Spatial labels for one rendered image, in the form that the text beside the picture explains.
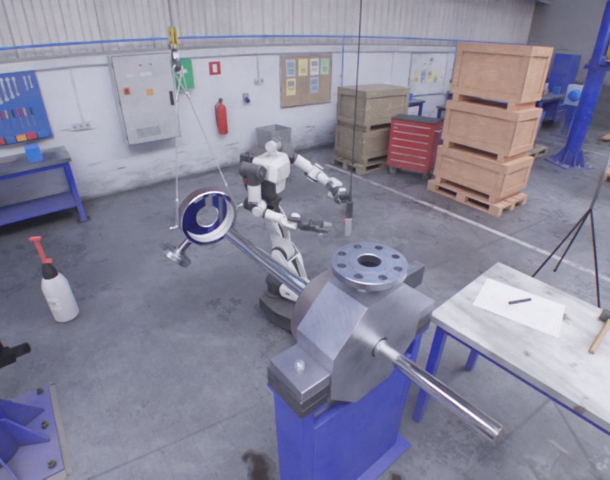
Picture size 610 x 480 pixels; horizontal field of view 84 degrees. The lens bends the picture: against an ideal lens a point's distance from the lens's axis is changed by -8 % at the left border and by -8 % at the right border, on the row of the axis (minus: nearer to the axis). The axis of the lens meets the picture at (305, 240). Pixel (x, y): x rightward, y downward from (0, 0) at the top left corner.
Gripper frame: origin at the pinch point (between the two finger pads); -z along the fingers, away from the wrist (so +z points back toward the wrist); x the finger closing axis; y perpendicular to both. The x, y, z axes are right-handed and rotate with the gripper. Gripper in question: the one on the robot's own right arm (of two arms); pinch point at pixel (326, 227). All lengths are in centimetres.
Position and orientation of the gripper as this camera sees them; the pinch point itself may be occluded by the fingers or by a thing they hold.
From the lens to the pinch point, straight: 249.5
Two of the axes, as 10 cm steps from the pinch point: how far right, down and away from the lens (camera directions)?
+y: 0.0, -8.7, -4.9
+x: -3.1, 4.7, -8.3
